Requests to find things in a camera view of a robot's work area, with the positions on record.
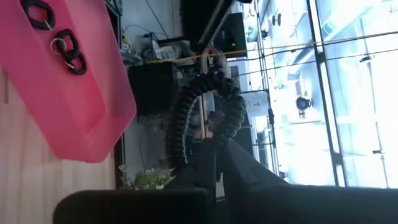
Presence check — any yellow wire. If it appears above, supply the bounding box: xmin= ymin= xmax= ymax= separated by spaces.
xmin=146 ymin=42 xmax=321 ymax=65

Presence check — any small artificial green plant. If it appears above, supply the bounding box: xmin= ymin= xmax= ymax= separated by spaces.
xmin=119 ymin=164 xmax=175 ymax=190

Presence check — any black spring keychain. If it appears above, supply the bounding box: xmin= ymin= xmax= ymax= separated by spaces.
xmin=20 ymin=0 xmax=56 ymax=31
xmin=164 ymin=46 xmax=246 ymax=172
xmin=65 ymin=52 xmax=88 ymax=76
xmin=50 ymin=29 xmax=80 ymax=62

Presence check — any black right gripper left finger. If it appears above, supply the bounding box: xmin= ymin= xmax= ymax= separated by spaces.
xmin=53 ymin=138 xmax=219 ymax=224

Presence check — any pink translucent plastic bin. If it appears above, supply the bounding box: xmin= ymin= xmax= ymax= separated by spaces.
xmin=0 ymin=0 xmax=137 ymax=164

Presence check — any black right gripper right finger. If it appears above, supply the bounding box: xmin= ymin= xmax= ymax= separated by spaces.
xmin=222 ymin=139 xmax=398 ymax=224

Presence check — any black aluminium table frame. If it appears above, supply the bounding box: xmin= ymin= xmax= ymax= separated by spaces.
xmin=104 ymin=0 xmax=126 ymax=189

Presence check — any black equipment box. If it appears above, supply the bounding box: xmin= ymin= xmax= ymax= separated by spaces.
xmin=127 ymin=61 xmax=178 ymax=116

